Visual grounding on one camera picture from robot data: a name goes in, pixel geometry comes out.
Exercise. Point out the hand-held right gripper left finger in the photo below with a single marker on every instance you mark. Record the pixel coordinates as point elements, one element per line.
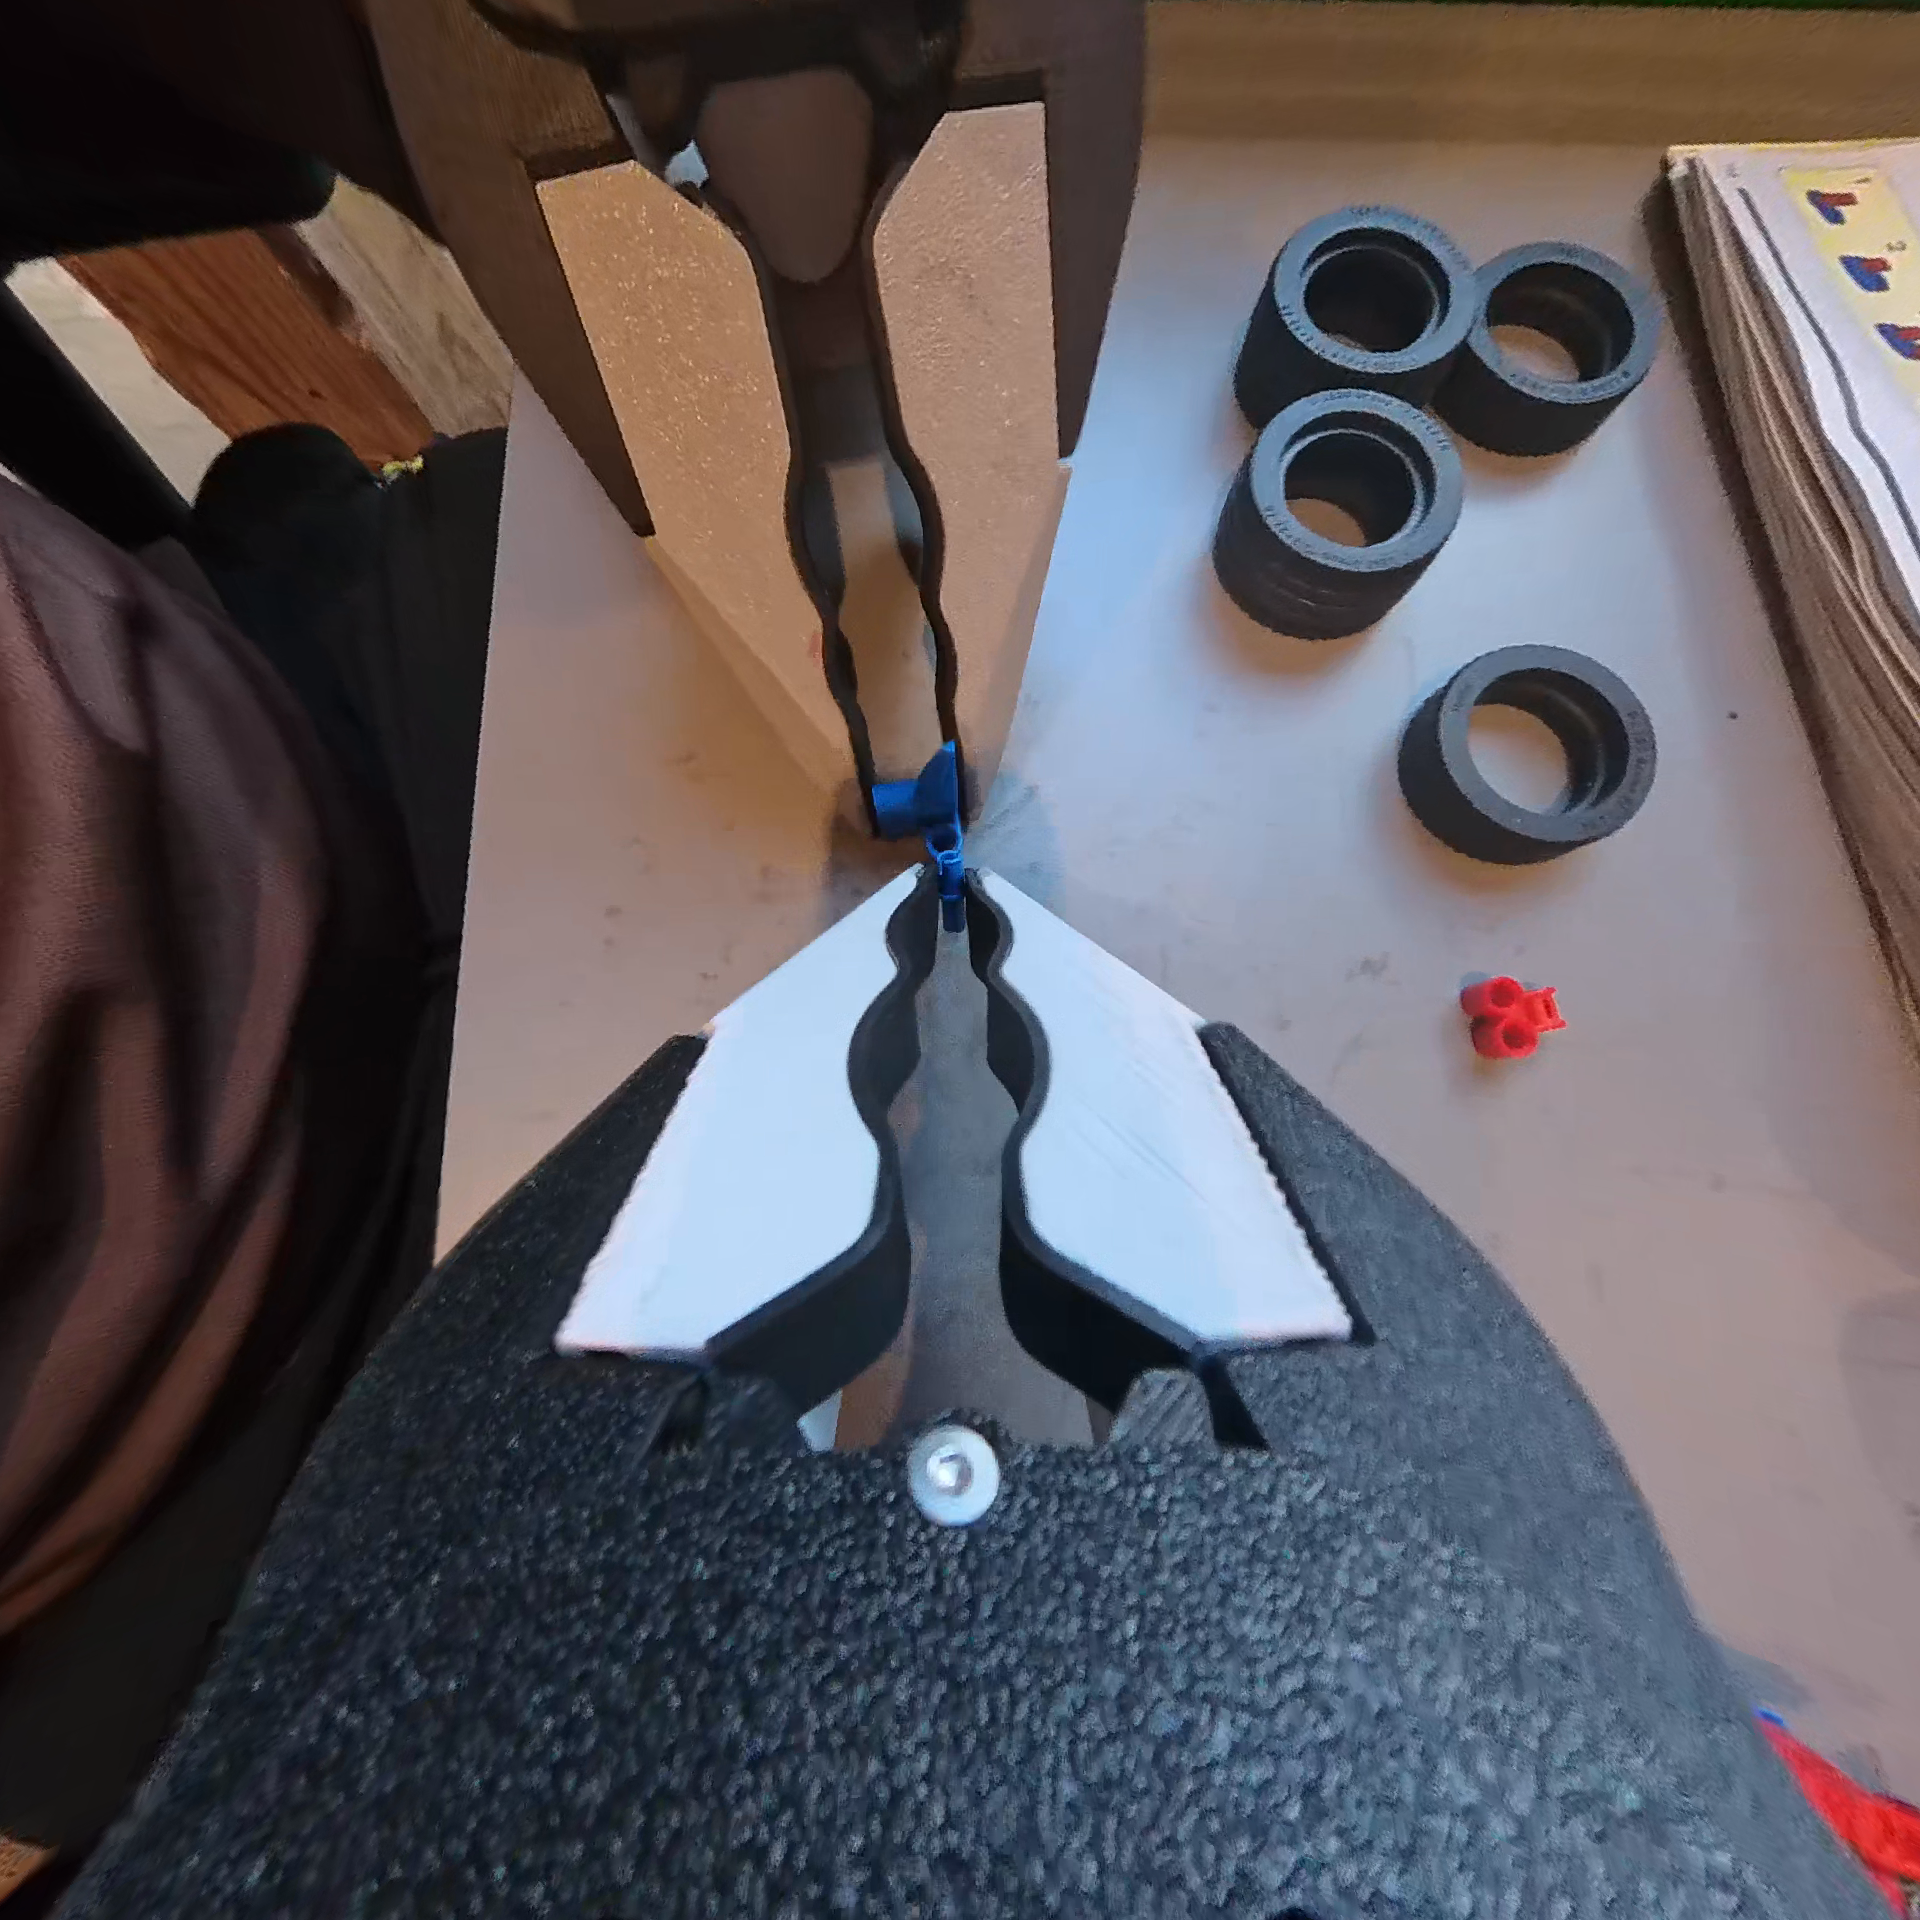
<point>735,1200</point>

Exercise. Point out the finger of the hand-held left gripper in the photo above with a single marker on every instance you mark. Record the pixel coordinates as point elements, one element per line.
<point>991,375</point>
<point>675,375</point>

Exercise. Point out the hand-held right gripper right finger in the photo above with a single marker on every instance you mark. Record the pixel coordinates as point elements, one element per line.
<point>1185,1200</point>

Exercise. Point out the small red connector brick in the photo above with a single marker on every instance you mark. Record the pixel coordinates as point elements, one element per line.
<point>1500,1020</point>

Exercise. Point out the small blue pin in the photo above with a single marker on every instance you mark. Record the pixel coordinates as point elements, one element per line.
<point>948,884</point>

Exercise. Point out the blue pointed brick assembly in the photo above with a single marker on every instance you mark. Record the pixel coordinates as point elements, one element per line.
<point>907,800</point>

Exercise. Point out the person's left forearm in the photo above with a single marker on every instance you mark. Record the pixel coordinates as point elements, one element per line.
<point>181,106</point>

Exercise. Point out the grey desk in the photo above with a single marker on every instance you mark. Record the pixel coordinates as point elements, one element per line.
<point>1500,1275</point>

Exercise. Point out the person's left hand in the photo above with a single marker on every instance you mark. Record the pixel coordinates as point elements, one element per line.
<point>796,164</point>

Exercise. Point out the wide black rubber tyre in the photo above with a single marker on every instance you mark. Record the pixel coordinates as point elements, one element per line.
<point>1267,345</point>
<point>1259,570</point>

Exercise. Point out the wooden furniture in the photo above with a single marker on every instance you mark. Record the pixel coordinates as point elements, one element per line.
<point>269,345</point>

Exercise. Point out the narrow black rubber tyre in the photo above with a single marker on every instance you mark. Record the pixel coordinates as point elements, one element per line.
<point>1441,795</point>
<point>1576,404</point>

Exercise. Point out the beige wooden table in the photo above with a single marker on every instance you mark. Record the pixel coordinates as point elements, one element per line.
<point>1500,76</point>

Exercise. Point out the person's brown shirt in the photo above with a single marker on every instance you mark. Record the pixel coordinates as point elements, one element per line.
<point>136,1049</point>

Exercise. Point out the open instruction book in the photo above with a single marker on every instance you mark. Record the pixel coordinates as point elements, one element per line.
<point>1845,450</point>

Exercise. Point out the toy brick car model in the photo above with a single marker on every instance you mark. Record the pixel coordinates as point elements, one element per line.
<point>1845,1815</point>

